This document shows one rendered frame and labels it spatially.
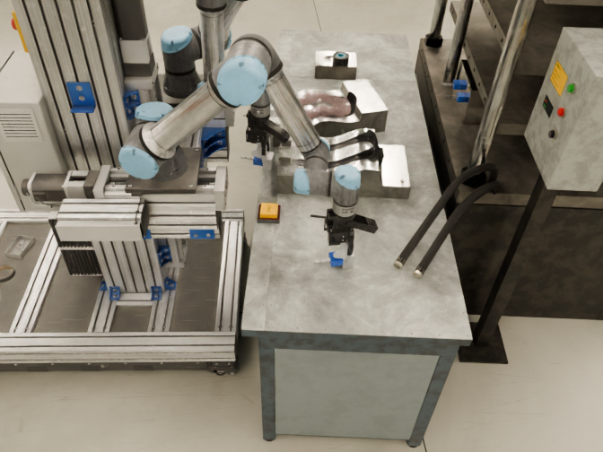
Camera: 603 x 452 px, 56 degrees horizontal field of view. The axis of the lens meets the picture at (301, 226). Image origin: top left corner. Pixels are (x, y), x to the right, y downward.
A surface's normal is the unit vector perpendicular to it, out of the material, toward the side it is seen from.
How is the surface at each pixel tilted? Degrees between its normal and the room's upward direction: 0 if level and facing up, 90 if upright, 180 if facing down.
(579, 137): 90
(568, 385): 0
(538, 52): 0
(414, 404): 90
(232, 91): 85
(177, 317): 0
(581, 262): 90
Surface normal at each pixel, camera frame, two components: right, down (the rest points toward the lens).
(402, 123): 0.03, -0.71
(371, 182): -0.04, 0.70
